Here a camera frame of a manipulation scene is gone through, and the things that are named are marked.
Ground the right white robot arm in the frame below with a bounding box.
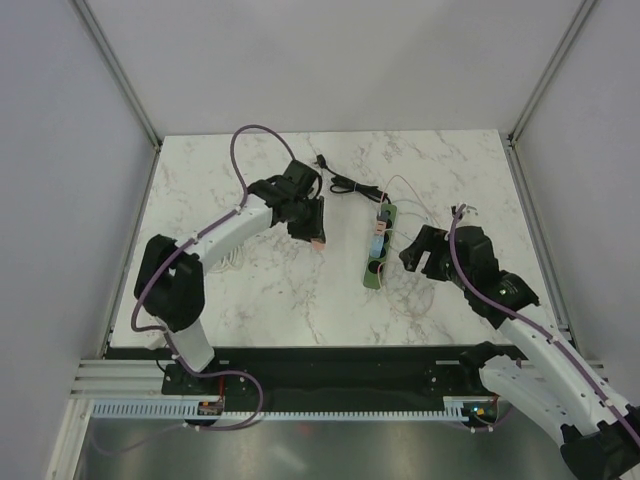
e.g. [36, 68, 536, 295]
[399, 225, 639, 479]

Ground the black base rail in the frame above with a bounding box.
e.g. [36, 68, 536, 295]
[159, 342, 521, 414]

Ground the light blue charging cable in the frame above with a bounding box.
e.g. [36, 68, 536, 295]
[384, 199, 441, 241]

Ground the white power strip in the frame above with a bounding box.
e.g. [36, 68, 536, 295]
[143, 331, 168, 351]

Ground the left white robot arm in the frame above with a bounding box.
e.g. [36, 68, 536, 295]
[131, 160, 326, 393]

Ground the green power strip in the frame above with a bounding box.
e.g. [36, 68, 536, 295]
[362, 203, 397, 290]

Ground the blue USB charger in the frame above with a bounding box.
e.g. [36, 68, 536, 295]
[369, 235, 385, 258]

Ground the white slotted cable duct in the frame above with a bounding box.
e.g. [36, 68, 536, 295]
[91, 397, 480, 422]

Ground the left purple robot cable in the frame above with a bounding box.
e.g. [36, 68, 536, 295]
[130, 123, 301, 371]

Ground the white coiled cable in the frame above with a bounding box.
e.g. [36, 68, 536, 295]
[212, 234, 251, 274]

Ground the pink charging cable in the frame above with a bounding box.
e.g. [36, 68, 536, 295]
[372, 174, 441, 321]

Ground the black power cord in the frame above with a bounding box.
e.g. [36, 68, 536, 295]
[312, 155, 389, 204]

